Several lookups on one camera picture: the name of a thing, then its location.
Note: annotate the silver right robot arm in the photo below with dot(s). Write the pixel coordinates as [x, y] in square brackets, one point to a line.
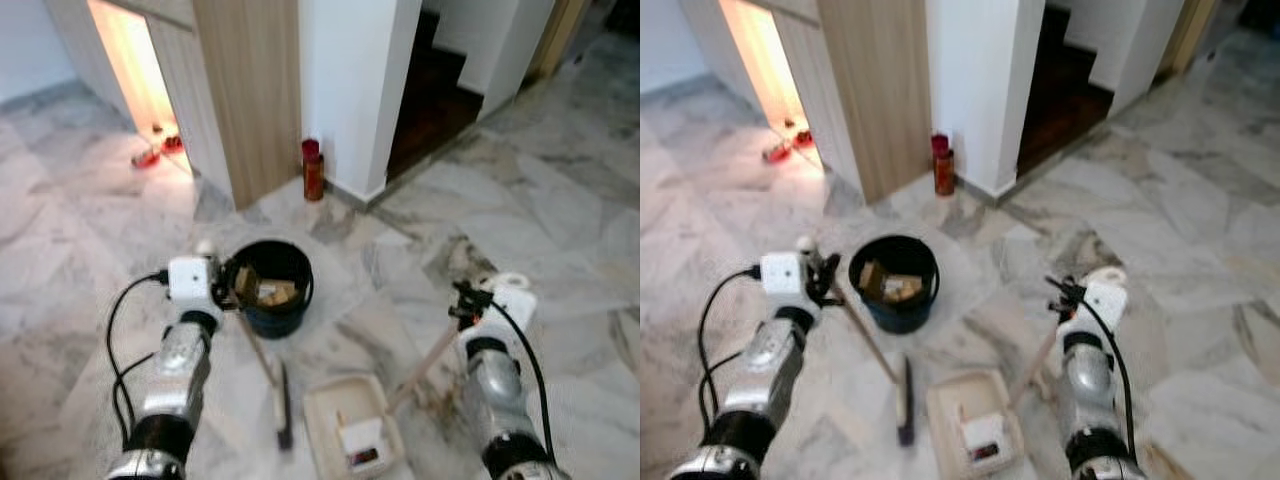
[1090, 395]
[495, 395]

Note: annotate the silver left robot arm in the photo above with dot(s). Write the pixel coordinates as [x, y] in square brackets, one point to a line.
[175, 385]
[760, 380]

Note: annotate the brown cardboard scraps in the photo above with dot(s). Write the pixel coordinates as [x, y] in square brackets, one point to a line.
[272, 290]
[895, 286]

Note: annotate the black round bucket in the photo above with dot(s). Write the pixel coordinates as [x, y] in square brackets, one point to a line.
[275, 322]
[900, 318]

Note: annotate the small red slipper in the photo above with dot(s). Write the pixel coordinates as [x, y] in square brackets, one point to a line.
[776, 154]
[146, 159]
[801, 138]
[172, 144]

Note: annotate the red spray can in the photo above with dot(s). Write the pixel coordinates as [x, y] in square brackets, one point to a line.
[943, 170]
[313, 175]

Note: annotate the small white printed box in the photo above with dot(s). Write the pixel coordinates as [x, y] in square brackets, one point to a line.
[983, 437]
[362, 442]

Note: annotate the brown wooden door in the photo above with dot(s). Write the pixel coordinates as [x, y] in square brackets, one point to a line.
[880, 85]
[250, 90]

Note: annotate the pale wooden door panel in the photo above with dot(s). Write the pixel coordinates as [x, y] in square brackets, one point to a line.
[185, 90]
[800, 80]

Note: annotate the dark wooden staircase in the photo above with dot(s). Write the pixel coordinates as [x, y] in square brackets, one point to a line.
[1060, 95]
[430, 100]

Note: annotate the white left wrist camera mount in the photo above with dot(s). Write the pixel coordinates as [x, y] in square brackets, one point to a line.
[783, 277]
[190, 282]

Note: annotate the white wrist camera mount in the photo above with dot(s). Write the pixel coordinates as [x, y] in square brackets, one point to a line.
[1108, 305]
[190, 282]
[515, 310]
[783, 277]

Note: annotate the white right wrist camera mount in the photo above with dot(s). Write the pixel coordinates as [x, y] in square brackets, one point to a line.
[515, 310]
[1108, 305]

